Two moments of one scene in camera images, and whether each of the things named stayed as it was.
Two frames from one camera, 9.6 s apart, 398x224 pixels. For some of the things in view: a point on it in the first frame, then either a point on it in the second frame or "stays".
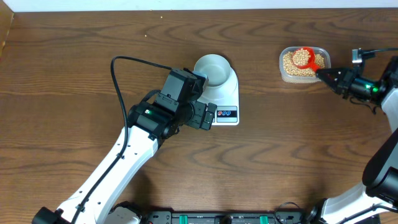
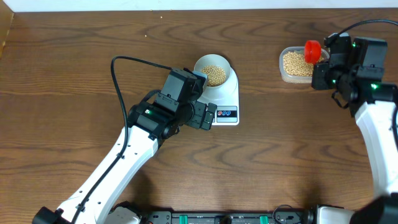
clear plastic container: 300,65 stays
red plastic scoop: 311,63 → 312,51
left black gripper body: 195,121 stays
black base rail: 228,217 stays
